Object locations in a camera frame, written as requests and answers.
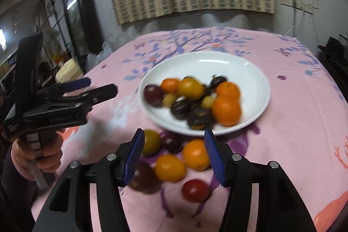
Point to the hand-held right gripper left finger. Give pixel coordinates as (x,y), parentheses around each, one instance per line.
(133,158)

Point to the dark red plum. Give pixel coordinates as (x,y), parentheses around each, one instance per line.
(153,94)
(171,141)
(195,190)

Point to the green yellow citrus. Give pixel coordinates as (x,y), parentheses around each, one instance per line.
(208,102)
(151,142)

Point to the person's left hand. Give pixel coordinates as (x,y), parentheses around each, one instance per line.
(53,150)

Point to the black tripod stand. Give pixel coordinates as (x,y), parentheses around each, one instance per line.
(53,20)

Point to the black hat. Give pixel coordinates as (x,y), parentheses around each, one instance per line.
(335,48)

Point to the large orange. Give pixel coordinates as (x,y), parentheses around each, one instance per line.
(190,88)
(228,90)
(226,110)

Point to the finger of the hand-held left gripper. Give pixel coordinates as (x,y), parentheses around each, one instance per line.
(77,83)
(98,93)

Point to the person's left forearm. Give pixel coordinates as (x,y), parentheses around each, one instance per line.
(11,194)

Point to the pink printed tablecloth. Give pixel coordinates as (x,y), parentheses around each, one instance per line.
(285,126)

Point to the dark wooden cabinet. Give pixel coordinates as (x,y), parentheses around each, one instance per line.
(78,11)

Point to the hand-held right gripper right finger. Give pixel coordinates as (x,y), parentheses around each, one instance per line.
(214,158)

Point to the white oval plate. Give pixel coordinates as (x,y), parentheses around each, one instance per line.
(206,66)

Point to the small orange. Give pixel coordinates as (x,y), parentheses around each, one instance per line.
(170,84)
(195,154)
(170,168)

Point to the white wall sockets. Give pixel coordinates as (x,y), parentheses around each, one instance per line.
(299,5)

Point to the clear plastic bag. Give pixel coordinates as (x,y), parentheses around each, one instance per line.
(99,55)

